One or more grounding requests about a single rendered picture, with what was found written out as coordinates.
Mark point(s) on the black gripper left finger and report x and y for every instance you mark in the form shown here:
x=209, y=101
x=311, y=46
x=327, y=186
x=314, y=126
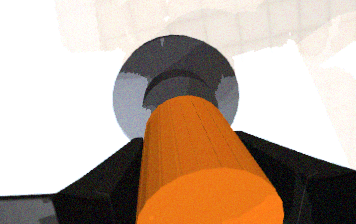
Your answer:
x=108, y=194

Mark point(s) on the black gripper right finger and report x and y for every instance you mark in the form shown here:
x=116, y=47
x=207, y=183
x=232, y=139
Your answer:
x=313, y=191

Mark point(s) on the orange knob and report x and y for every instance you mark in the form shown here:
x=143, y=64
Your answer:
x=195, y=170

